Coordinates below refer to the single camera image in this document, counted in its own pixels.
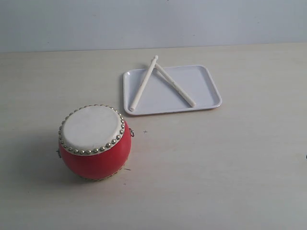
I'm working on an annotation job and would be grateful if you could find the white drumstick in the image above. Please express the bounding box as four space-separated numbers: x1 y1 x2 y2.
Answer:
155 63 196 107
130 55 158 111

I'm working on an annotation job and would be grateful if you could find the red small drum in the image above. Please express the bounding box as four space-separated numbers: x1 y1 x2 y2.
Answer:
58 104 134 181

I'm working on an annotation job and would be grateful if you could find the white rectangular tray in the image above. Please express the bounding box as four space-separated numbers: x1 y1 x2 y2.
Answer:
123 65 222 115

